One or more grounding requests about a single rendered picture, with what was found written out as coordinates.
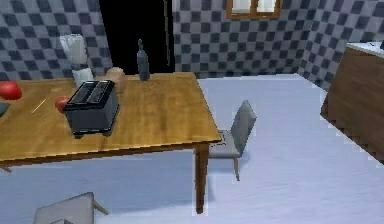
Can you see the dark grey plate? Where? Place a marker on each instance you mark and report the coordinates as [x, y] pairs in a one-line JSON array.
[[2, 108]]

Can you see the grey dining chair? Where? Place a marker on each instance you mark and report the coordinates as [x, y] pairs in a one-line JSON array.
[[240, 128], [66, 210]]

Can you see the tan round bread loaf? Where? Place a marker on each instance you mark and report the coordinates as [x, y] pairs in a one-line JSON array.
[[117, 79]]

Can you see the wooden dining table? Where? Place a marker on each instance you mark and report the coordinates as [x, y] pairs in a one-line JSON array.
[[156, 110]]

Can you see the brown wooden counter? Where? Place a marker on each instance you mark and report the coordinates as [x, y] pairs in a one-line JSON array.
[[358, 96]]

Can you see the wooden framed window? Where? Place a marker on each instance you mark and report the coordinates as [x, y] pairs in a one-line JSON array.
[[255, 8]]

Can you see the black toaster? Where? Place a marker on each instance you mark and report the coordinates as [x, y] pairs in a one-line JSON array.
[[91, 108]]

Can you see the thin pale knife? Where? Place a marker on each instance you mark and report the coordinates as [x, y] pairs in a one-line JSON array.
[[39, 106]]

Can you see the grey glass bottle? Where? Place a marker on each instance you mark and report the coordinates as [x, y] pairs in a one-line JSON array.
[[143, 65]]

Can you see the red apple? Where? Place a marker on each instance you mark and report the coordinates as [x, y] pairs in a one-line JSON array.
[[61, 104]]

